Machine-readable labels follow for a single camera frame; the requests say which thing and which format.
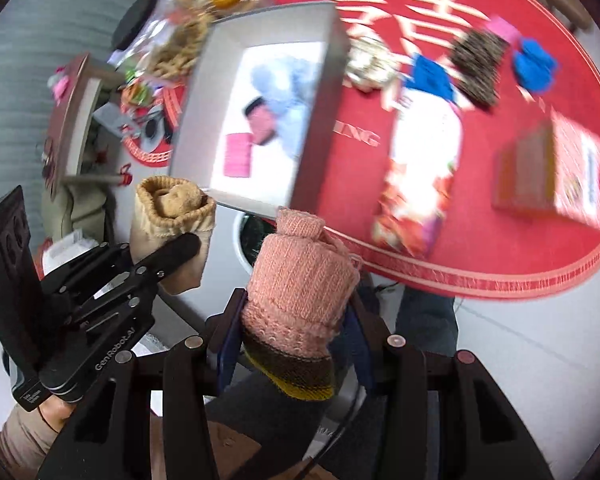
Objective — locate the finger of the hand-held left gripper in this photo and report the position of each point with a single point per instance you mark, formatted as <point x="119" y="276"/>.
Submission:
<point x="175" y="252"/>

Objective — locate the grey curtain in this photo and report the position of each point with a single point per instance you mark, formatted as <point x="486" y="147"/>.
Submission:
<point x="15" y="110"/>

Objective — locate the red round table mat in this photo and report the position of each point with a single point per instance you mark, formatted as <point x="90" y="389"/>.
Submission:
<point x="505" y="260"/>

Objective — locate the pink black pouch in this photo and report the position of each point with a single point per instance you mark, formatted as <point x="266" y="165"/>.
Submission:
<point x="262" y="125"/>

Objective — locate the person's left forearm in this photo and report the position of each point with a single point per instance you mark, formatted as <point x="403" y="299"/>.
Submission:
<point x="25" y="440"/>

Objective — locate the grey box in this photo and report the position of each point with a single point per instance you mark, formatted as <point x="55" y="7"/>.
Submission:
<point x="215" y="110"/>

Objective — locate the person's right leg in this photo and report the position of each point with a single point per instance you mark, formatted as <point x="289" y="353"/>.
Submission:
<point x="425" y="320"/>

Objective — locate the leopard print scrunchie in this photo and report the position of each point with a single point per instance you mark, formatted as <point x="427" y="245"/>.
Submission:
<point x="477" y="70"/>

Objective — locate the floral tissue packet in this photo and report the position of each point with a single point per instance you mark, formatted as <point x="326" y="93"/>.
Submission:
<point x="420" y="175"/>

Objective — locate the pink plush toy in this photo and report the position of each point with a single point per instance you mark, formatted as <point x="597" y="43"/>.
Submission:
<point x="60" y="82"/>

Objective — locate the red side table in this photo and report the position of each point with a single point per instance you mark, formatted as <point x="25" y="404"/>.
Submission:
<point x="65" y="120"/>

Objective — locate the white round bin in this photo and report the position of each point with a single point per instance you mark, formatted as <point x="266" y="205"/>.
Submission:
<point x="240" y="240"/>

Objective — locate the pink brown striped sock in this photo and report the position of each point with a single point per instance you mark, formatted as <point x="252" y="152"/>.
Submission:
<point x="295" y="280"/>

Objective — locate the light blue fluffy cloth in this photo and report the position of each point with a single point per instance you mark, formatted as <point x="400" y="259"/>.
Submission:
<point x="290" y="100"/>

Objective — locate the white floral scrunchie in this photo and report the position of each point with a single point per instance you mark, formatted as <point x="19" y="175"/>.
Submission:
<point x="372" y="62"/>

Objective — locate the bright blue ruffled cloth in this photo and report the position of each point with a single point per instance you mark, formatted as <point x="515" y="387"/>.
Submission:
<point x="532" y="65"/>

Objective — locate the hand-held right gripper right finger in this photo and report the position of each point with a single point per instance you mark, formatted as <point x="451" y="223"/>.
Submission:
<point x="357" y="355"/>

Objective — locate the blue crumpled cloth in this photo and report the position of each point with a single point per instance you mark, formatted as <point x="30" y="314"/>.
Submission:
<point x="432" y="80"/>

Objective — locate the pale green seat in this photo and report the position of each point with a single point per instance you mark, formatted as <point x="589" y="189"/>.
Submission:
<point x="75" y="210"/>

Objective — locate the beige sock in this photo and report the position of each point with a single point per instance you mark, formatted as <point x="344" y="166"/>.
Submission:
<point x="165" y="205"/>

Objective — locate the black lid snack jar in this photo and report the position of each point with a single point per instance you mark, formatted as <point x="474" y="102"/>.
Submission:
<point x="135" y="20"/>

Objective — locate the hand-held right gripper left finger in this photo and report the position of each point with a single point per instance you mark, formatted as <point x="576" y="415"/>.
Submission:
<point x="230" y="340"/>

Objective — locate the red tissue box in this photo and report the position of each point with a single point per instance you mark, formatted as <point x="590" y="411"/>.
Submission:
<point x="555" y="170"/>

